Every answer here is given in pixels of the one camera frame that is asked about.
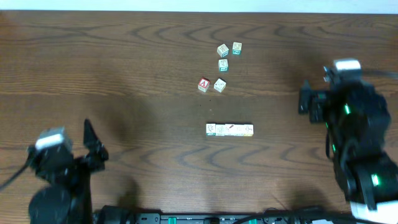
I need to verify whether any wooden block green J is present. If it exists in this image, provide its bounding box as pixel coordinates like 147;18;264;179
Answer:
243;124;254;136

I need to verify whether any wooden block blue X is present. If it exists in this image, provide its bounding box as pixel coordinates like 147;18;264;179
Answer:
224;124;236;136

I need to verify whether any wooden block bee picture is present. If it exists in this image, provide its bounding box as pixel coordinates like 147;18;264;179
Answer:
215;124;225;136

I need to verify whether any wooden block umbrella seven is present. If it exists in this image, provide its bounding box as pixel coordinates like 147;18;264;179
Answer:
206;123;216;136

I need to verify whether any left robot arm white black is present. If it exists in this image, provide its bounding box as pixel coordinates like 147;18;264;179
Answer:
28;119;109;223

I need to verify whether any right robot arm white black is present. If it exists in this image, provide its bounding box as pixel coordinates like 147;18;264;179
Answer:
298;81;397;223

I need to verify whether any wooden block green Z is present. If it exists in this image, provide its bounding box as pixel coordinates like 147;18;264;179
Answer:
232;42;242;55

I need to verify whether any wooden block yellow W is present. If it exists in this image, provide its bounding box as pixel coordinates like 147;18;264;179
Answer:
213;78;226;93

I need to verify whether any wooden block green L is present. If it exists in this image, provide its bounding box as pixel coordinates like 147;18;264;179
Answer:
218;58;229;72

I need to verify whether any wooden block green 4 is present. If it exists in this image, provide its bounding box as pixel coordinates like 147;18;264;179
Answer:
217;44;229;58

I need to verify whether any wooden block red A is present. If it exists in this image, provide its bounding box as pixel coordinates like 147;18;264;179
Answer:
198;78;210;93

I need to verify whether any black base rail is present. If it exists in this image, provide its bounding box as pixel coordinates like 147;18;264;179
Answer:
93;205;370;224

